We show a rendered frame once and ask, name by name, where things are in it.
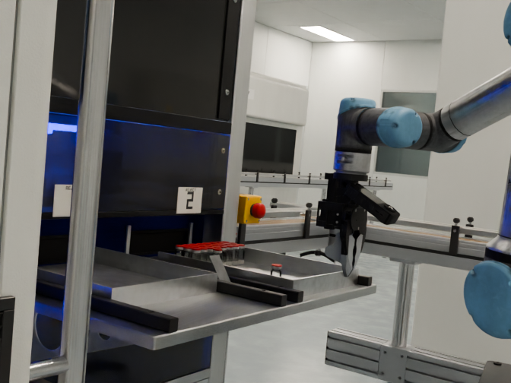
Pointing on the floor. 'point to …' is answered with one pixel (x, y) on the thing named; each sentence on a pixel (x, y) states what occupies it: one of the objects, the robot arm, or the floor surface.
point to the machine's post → (246, 7)
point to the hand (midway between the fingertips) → (350, 270)
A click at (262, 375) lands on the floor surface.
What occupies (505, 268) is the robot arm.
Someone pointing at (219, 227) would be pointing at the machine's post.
